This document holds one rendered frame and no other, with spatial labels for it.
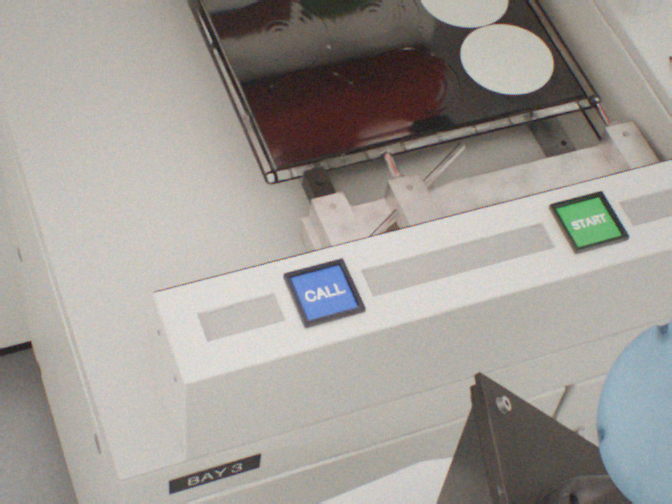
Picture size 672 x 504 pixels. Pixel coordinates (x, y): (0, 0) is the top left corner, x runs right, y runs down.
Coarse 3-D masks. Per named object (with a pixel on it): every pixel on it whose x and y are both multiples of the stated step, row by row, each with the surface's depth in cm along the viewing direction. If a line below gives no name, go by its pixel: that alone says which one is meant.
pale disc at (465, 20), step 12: (432, 0) 145; (444, 0) 145; (456, 0) 145; (468, 0) 146; (480, 0) 146; (492, 0) 146; (504, 0) 146; (432, 12) 144; (444, 12) 144; (456, 12) 144; (468, 12) 144; (480, 12) 145; (492, 12) 145; (504, 12) 145; (456, 24) 143; (468, 24) 143; (480, 24) 144
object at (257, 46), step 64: (256, 0) 142; (320, 0) 143; (384, 0) 144; (512, 0) 146; (256, 64) 137; (320, 64) 138; (384, 64) 139; (448, 64) 140; (320, 128) 133; (384, 128) 133
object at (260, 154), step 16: (192, 0) 141; (192, 16) 141; (208, 32) 138; (208, 48) 138; (224, 64) 136; (224, 80) 135; (240, 96) 134; (240, 112) 133; (256, 128) 132; (256, 144) 130; (256, 160) 130
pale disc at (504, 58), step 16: (480, 32) 143; (496, 32) 143; (512, 32) 143; (528, 32) 143; (464, 48) 141; (480, 48) 141; (496, 48) 141; (512, 48) 142; (528, 48) 142; (544, 48) 142; (464, 64) 140; (480, 64) 140; (496, 64) 140; (512, 64) 140; (528, 64) 141; (544, 64) 141; (480, 80) 139; (496, 80) 139; (512, 80) 139; (528, 80) 139; (544, 80) 139
